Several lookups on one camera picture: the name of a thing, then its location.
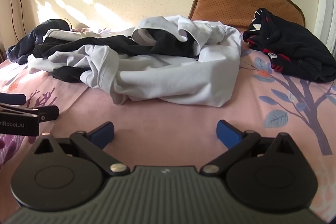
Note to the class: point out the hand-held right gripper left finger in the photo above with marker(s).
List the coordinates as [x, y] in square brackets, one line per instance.
[103, 133]

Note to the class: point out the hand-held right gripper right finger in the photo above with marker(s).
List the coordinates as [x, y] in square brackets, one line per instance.
[227, 133]

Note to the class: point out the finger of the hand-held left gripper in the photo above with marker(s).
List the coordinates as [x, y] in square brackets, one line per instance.
[13, 98]
[48, 112]

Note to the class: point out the white shirt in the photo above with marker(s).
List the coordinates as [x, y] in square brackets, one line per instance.
[170, 77]

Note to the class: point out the pink printed bed sheet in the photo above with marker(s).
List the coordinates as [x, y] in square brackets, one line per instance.
[168, 119]

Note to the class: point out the dark fleece garment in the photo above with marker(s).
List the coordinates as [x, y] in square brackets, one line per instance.
[31, 37]

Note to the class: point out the black red patterned garment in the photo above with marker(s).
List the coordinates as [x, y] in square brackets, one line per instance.
[294, 48]

